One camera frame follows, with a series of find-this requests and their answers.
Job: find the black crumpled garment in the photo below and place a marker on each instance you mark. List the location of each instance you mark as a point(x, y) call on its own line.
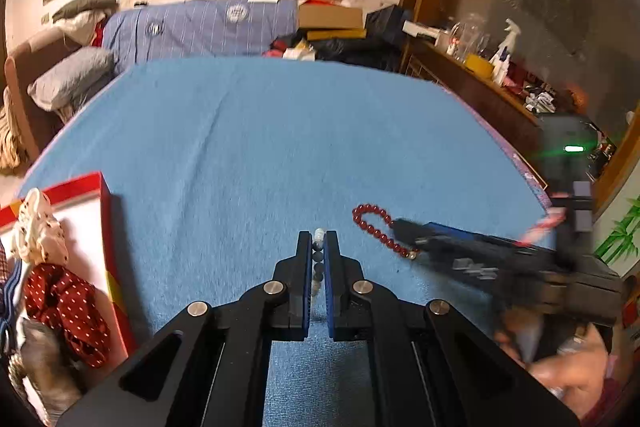
point(360, 53)

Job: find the person's right hand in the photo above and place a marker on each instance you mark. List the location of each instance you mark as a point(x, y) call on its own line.
point(555, 367)

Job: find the white crumpled cloth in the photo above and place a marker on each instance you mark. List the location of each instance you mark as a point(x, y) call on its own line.
point(75, 26)

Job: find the white dotted scrunchie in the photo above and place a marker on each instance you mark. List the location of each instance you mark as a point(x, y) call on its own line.
point(40, 232)

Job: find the brown cardboard box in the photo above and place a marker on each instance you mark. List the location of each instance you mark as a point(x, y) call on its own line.
point(330, 16)

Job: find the grey sheer scrunchie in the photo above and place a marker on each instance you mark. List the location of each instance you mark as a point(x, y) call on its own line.
point(45, 357)

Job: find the blue plaid quilt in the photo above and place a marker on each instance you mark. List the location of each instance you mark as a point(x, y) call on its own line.
point(200, 27)

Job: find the black bag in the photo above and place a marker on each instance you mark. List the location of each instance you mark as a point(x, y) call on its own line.
point(387, 23)

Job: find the red polka dot scrunchie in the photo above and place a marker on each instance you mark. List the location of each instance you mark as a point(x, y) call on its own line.
point(65, 307)

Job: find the red gift box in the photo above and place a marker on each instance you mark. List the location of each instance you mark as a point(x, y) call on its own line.
point(70, 187)

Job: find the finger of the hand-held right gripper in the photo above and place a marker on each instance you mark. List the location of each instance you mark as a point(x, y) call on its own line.
point(450, 231)
point(465, 264)

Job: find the clear glass pitcher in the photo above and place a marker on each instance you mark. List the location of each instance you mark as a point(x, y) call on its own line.
point(467, 34)

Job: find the wooden side cabinet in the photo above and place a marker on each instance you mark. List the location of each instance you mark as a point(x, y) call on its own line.
point(480, 102)

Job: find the flat white box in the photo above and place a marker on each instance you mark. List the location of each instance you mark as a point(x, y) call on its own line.
point(420, 29)

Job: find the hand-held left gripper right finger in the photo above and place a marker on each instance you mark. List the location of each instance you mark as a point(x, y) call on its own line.
point(330, 287)

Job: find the white spray bottle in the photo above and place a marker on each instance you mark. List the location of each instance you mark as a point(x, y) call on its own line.
point(505, 54)

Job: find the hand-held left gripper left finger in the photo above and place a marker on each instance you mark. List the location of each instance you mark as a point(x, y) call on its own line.
point(306, 282)

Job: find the brown armchair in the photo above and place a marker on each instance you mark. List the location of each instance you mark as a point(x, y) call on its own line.
point(20, 82)

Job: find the bamboo print panel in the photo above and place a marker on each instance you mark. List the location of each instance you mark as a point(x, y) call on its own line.
point(620, 232)

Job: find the blue bed sheet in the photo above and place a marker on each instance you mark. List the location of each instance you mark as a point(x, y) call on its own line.
point(275, 147)

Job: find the dark grey folded garment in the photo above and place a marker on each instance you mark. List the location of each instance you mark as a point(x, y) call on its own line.
point(85, 5)

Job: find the flat yellow box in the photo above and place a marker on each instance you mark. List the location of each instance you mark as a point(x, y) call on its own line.
point(335, 34)

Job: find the grey pillow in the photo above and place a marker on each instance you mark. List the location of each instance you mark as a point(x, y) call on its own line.
point(70, 77)

